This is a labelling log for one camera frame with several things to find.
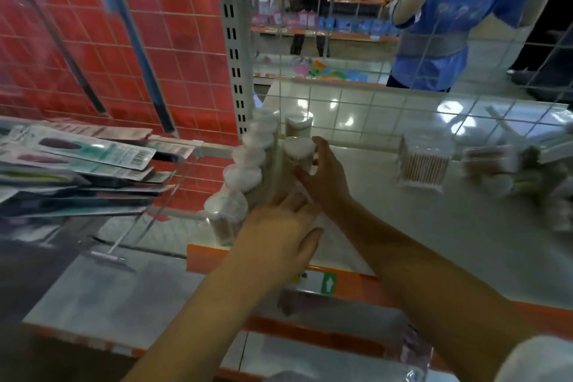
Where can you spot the person's left hand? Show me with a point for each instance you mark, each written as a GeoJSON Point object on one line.
{"type": "Point", "coordinates": [273, 243]}

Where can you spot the person's right hand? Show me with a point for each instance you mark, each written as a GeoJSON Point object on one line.
{"type": "Point", "coordinates": [329, 184]}

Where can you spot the person's right thumb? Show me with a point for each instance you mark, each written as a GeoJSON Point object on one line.
{"type": "Point", "coordinates": [305, 179]}

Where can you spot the person's left thumb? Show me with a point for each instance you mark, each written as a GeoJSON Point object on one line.
{"type": "Point", "coordinates": [314, 243]}

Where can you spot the heart-lid cotton swab jar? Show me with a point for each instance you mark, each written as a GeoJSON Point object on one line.
{"type": "Point", "coordinates": [297, 151]}
{"type": "Point", "coordinates": [299, 124]}

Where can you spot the person's right forearm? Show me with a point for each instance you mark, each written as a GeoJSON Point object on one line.
{"type": "Point", "coordinates": [429, 292]}

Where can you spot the person's left forearm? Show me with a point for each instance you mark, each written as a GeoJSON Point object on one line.
{"type": "Point", "coordinates": [201, 328]}

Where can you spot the green arrow label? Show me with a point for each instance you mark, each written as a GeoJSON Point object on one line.
{"type": "Point", "coordinates": [329, 283]}

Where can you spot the row of round cotton swab tubs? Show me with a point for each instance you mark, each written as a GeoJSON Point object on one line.
{"type": "Point", "coordinates": [244, 175]}

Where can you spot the clear plastic packet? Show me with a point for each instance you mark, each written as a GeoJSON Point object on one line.
{"type": "Point", "coordinates": [358, 337]}

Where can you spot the clear square cotton swab box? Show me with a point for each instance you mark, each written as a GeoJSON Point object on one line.
{"type": "Point", "coordinates": [423, 160]}

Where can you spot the clear acrylic shelf divider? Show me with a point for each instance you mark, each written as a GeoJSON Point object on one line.
{"type": "Point", "coordinates": [174, 180]}

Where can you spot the white perforated shelf upright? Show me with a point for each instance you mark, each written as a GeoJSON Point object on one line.
{"type": "Point", "coordinates": [236, 37]}

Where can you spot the row of pink and blue packets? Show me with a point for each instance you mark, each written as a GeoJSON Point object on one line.
{"type": "Point", "coordinates": [313, 21]}

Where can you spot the gray waist belt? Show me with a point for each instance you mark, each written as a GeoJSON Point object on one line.
{"type": "Point", "coordinates": [432, 45]}

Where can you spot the hanging blue toothbrush packet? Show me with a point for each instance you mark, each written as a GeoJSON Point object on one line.
{"type": "Point", "coordinates": [138, 64]}

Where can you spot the pile of cotton swab bags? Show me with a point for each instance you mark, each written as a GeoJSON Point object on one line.
{"type": "Point", "coordinates": [519, 171]}

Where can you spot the pile of toothbrush packets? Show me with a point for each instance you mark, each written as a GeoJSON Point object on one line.
{"type": "Point", "coordinates": [85, 158]}

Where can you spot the person's white sleeve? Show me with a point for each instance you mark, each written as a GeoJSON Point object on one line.
{"type": "Point", "coordinates": [537, 361]}

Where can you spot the hanging dark toothbrush packet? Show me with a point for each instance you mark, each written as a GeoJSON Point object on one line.
{"type": "Point", "coordinates": [67, 55]}

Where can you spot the orange shelf edge rail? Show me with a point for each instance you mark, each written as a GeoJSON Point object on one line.
{"type": "Point", "coordinates": [358, 281]}

